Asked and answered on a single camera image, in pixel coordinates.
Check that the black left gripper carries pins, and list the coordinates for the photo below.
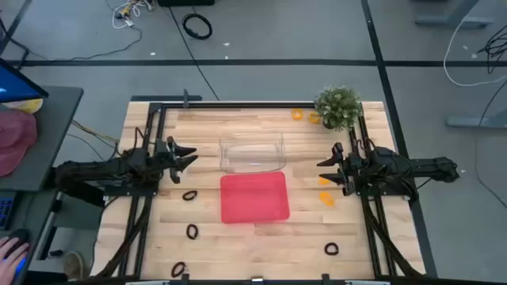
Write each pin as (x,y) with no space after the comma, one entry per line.
(162,158)

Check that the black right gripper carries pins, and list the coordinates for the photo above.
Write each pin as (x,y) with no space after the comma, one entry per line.
(354,168)

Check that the small green potted plant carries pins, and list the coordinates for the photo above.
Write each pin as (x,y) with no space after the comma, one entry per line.
(338,107)

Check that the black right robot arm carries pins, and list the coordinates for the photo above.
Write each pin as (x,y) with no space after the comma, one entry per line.
(428,166)

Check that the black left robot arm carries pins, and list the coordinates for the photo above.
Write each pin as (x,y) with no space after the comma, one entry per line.
(99,170)

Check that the clear plastic bin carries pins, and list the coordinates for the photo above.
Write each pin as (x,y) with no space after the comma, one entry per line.
(253,152)

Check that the red plastic tray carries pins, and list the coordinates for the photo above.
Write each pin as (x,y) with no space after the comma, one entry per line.
(253,198)

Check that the dark grey desk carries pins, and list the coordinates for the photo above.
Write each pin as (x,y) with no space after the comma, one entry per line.
(55,134)

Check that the grey desk foot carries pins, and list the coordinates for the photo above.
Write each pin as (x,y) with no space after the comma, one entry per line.
(475,122)
(451,20)

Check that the black floor box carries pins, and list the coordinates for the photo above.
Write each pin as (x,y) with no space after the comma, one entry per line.
(186,2)

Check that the person's shoe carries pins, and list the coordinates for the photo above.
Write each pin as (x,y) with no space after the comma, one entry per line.
(73,266)

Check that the low dark side desk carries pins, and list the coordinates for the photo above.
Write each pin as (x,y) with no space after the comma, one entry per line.
(33,221)

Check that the pink cap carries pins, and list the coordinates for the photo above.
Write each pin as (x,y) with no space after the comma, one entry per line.
(14,138)

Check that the black computer monitor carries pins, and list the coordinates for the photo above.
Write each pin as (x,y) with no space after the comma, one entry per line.
(16,85)

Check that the black keyboard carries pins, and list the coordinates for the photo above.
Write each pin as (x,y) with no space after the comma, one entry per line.
(4,210)

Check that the person's hand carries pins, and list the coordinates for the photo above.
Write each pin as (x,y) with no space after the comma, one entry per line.
(10,257)

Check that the black aluminium table frame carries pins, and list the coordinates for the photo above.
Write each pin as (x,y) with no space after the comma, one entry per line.
(237,105)

